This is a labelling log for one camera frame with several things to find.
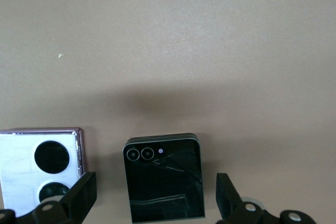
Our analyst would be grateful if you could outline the black flip phone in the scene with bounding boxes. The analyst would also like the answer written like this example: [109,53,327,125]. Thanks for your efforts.
[122,132,206,223]

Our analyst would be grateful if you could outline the lilac flip phone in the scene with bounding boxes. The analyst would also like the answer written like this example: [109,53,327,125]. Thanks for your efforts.
[0,127,85,210]

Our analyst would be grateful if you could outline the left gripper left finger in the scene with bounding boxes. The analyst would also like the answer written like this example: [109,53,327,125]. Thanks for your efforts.
[0,172,98,224]

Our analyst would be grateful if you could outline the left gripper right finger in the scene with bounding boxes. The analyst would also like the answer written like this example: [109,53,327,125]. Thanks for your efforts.
[216,173,316,224]

